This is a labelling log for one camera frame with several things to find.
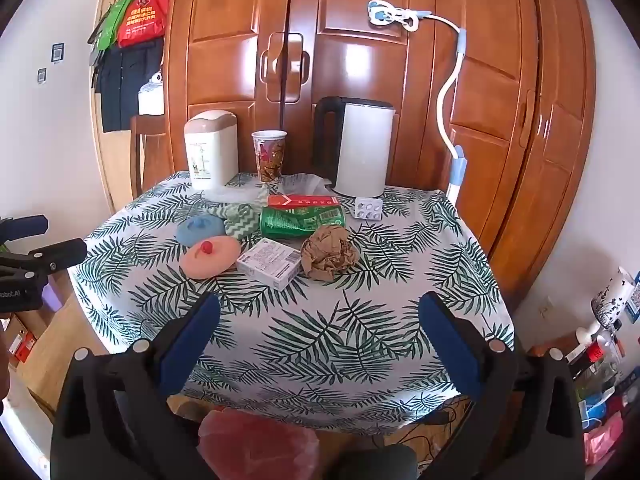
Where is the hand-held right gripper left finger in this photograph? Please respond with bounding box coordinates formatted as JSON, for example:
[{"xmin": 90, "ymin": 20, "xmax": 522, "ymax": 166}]
[{"xmin": 50, "ymin": 291, "xmax": 221, "ymax": 480}]

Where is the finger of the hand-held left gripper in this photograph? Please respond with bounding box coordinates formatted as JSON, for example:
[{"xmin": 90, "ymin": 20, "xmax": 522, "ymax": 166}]
[
  {"xmin": 0, "ymin": 239, "xmax": 88, "ymax": 281},
  {"xmin": 0, "ymin": 215, "xmax": 49, "ymax": 242}
]

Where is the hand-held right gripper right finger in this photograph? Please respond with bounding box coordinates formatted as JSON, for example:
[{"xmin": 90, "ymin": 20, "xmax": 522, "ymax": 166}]
[{"xmin": 419, "ymin": 291, "xmax": 586, "ymax": 480}]

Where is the red cardboard box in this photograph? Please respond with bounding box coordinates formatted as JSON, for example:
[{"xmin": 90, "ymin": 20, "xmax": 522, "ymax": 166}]
[{"xmin": 267, "ymin": 194, "xmax": 341, "ymax": 209}]

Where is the white bin with beige lid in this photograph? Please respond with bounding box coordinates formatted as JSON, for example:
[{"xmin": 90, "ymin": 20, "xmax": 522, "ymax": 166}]
[{"xmin": 184, "ymin": 110, "xmax": 236, "ymax": 191}]

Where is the purple item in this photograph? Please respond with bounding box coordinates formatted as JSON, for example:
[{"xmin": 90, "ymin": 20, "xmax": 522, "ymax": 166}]
[{"xmin": 40, "ymin": 280, "xmax": 66, "ymax": 313}]

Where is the brown cardboard box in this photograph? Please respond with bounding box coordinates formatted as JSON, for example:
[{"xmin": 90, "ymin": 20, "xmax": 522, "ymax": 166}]
[{"xmin": 22, "ymin": 272, "xmax": 108, "ymax": 416}]

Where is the pink silicone lid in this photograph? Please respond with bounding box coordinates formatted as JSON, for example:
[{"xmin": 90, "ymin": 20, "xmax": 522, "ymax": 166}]
[{"xmin": 180, "ymin": 236, "xmax": 242, "ymax": 280}]

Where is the wooden door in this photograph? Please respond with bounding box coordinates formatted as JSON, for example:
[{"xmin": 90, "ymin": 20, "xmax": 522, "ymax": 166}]
[{"xmin": 95, "ymin": 0, "xmax": 181, "ymax": 211}]

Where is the white medicine box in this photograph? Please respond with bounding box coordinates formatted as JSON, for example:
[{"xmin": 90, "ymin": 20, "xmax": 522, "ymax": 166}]
[{"xmin": 236, "ymin": 240, "xmax": 302, "ymax": 292}]

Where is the blue silicone lid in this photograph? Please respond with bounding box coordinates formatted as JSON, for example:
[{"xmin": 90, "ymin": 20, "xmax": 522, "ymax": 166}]
[{"xmin": 176, "ymin": 216, "xmax": 227, "ymax": 247}]

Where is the green zigzag cloth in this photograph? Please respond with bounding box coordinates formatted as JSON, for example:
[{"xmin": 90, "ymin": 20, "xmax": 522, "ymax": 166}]
[{"xmin": 220, "ymin": 202, "xmax": 266, "ymax": 239}]

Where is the leaf print tablecloth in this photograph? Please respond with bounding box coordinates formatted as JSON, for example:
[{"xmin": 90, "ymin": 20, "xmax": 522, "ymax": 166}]
[{"xmin": 67, "ymin": 170, "xmax": 516, "ymax": 436}]

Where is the wooden chair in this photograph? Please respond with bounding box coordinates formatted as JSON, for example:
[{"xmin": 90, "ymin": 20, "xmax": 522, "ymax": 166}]
[{"xmin": 130, "ymin": 114, "xmax": 171, "ymax": 196}]

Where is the pink plastic bag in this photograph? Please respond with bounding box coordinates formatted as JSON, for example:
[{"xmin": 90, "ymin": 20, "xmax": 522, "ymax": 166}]
[{"xmin": 197, "ymin": 407, "xmax": 321, "ymax": 480}]

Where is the crumpled brown paper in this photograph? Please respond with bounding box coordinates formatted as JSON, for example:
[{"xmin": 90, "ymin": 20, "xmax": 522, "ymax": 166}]
[{"xmin": 301, "ymin": 225, "xmax": 361, "ymax": 282}]

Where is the pill blister pack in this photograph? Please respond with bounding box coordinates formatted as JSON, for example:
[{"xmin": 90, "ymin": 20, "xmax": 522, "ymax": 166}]
[{"xmin": 351, "ymin": 196, "xmax": 383, "ymax": 221}]

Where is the crushed green can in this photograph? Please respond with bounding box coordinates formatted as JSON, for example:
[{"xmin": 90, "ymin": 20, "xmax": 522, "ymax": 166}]
[{"xmin": 260, "ymin": 204, "xmax": 347, "ymax": 239}]

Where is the white gooseneck phone holder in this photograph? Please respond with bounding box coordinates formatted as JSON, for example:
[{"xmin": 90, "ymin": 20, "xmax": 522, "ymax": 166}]
[{"xmin": 367, "ymin": 0, "xmax": 469, "ymax": 206}]

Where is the dark hanging clothing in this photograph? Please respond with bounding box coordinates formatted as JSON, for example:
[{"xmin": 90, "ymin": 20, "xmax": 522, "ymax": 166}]
[{"xmin": 92, "ymin": 37, "xmax": 165, "ymax": 133}]

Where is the white black patterned mug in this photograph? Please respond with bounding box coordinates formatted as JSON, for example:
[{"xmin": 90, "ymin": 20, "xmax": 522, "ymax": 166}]
[{"xmin": 590, "ymin": 266, "xmax": 636, "ymax": 328}]

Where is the white container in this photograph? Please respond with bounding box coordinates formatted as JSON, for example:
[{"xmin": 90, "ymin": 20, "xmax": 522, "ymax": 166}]
[{"xmin": 137, "ymin": 72, "xmax": 166, "ymax": 116}]

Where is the crumpled clear plastic bag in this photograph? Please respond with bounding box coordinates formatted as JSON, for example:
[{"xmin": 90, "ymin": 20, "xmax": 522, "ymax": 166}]
[{"xmin": 277, "ymin": 172, "xmax": 333, "ymax": 196}]

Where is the printed paper cup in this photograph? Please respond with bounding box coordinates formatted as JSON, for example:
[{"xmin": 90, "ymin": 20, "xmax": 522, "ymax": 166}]
[{"xmin": 251, "ymin": 130, "xmax": 288, "ymax": 183}]

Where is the white electric kettle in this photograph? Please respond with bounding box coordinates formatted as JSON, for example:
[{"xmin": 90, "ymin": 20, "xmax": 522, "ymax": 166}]
[{"xmin": 312, "ymin": 96, "xmax": 396, "ymax": 198}]

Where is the green shopping bag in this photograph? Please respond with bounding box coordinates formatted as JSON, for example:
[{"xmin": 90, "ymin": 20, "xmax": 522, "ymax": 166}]
[{"xmin": 95, "ymin": 0, "xmax": 138, "ymax": 51}]

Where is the red shopping bag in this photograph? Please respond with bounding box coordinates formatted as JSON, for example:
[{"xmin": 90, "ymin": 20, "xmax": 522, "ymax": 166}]
[{"xmin": 117, "ymin": 0, "xmax": 171, "ymax": 48}]

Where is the wooden wardrobe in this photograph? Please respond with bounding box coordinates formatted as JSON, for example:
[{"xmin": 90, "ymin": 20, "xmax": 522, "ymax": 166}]
[{"xmin": 162, "ymin": 0, "xmax": 598, "ymax": 306}]

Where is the black floor cable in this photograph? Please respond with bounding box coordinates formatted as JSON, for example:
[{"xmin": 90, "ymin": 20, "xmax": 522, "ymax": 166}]
[{"xmin": 415, "ymin": 400, "xmax": 471, "ymax": 461}]

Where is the white charging cable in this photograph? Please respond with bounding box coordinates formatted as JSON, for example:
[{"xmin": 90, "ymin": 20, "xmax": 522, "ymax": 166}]
[{"xmin": 392, "ymin": 6, "xmax": 421, "ymax": 32}]

